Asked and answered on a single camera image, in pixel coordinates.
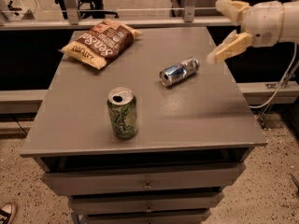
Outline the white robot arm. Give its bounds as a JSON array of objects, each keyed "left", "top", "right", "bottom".
[{"left": 206, "top": 0, "right": 299, "bottom": 64}]

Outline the bottom grey drawer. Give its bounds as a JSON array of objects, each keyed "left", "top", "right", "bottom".
[{"left": 86, "top": 209, "right": 210, "bottom": 224}]

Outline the white cable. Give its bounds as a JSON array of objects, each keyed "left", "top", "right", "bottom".
[{"left": 249, "top": 42, "right": 298, "bottom": 110}]

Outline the black office chair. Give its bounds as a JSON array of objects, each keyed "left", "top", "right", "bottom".
[{"left": 50, "top": 0, "right": 120, "bottom": 20}]

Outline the green soda can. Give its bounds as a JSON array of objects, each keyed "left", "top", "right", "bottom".
[{"left": 107, "top": 87, "right": 137, "bottom": 139}]

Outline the black white sneaker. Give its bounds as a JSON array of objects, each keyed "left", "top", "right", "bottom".
[{"left": 0, "top": 203, "right": 17, "bottom": 224}]

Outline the top grey drawer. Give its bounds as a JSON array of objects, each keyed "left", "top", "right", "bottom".
[{"left": 43, "top": 162, "right": 246, "bottom": 196}]

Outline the silver blue redbull can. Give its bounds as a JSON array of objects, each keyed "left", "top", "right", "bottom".
[{"left": 159, "top": 57, "right": 200, "bottom": 87}]

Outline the grey drawer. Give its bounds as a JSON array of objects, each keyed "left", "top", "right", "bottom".
[
  {"left": 69, "top": 192, "right": 224, "bottom": 215},
  {"left": 43, "top": 162, "right": 246, "bottom": 196},
  {"left": 86, "top": 209, "right": 210, "bottom": 224}
]

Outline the middle grey drawer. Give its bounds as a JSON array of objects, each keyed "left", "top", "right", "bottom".
[{"left": 69, "top": 192, "right": 224, "bottom": 215}]

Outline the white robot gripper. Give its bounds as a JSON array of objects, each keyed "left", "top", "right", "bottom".
[{"left": 206, "top": 0, "right": 283, "bottom": 64}]

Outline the brown yellow chip bag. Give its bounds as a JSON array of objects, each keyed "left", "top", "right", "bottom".
[{"left": 61, "top": 19, "right": 142, "bottom": 70}]

